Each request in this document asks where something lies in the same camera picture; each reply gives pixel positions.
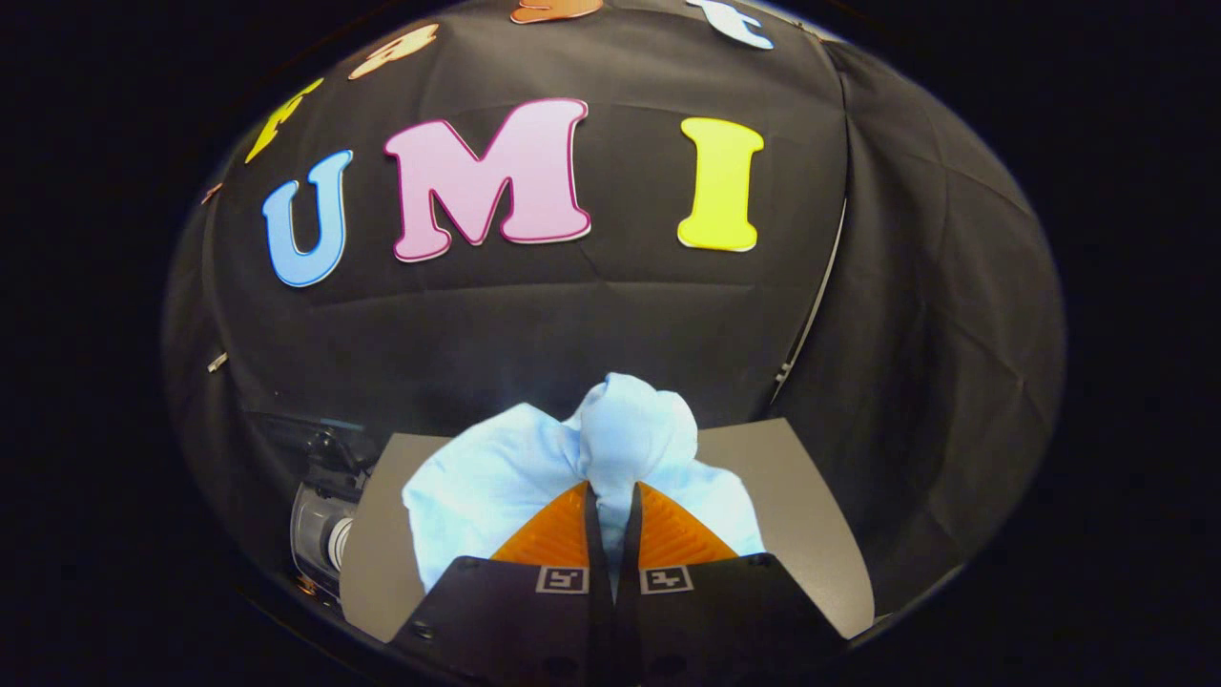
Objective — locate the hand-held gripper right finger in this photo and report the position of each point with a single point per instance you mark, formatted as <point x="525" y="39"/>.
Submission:
<point x="627" y="572"/>

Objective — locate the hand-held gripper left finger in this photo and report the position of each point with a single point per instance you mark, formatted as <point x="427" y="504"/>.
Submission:
<point x="599" y="572"/>

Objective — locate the light blue shirt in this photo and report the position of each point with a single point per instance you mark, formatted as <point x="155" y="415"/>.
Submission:
<point x="630" y="429"/>

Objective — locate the grey washing machine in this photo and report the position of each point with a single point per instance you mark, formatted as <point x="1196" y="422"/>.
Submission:
<point x="801" y="515"/>

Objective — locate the black backdrop cloth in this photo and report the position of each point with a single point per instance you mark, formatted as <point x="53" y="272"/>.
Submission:
<point x="610" y="324"/>

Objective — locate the silver clip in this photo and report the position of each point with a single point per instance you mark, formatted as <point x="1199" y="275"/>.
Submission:
<point x="217" y="362"/>

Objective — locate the pink clip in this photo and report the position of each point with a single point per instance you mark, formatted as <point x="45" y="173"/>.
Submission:
<point x="212" y="192"/>

